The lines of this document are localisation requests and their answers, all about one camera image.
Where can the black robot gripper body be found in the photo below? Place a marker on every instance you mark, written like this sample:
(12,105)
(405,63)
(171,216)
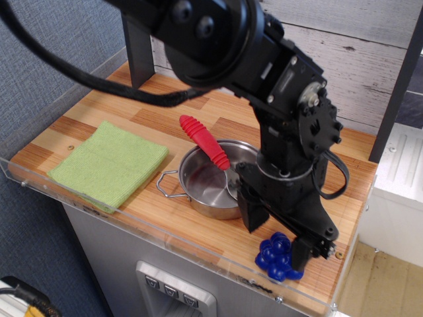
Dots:
(296,202)

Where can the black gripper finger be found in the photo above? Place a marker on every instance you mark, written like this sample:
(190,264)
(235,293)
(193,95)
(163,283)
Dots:
(253,212)
(303,249)

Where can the blue toy grape bunch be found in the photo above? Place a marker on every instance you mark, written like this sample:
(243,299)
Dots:
(274,257)

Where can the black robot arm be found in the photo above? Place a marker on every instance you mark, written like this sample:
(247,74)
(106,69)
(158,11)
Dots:
(236,45)

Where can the small steel pot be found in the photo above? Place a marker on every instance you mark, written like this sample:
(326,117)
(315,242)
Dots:
(204,185)

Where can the white ridged side unit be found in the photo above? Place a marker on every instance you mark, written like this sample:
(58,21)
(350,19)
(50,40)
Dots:
(392,218)

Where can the silver dispenser button panel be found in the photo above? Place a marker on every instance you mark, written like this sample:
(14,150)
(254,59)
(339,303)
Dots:
(167,295)

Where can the grey toy fridge cabinet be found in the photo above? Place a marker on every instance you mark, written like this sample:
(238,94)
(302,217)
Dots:
(113,253)

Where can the green folded cloth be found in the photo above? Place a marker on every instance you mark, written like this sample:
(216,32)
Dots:
(109,166)

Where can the yellow object at corner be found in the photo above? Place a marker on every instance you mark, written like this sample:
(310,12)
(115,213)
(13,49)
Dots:
(36,311)

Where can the red handled metal spoon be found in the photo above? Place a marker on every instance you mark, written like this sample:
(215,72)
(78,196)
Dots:
(198,132)

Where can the dark left frame post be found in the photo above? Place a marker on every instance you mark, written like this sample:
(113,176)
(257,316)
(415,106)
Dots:
(139,51)

